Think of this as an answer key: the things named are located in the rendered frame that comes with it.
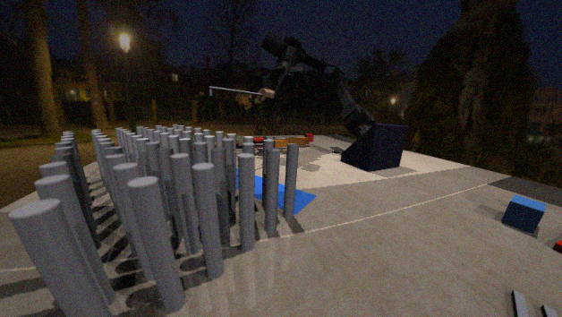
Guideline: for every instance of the blue flat strip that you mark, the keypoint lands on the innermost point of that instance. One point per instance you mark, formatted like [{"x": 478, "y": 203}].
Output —
[{"x": 301, "y": 198}]

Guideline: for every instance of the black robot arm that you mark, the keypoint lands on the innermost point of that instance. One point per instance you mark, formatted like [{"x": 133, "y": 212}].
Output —
[{"x": 352, "y": 114}]

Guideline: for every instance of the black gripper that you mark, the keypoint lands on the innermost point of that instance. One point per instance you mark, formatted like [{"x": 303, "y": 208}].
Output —
[{"x": 285, "y": 74}]

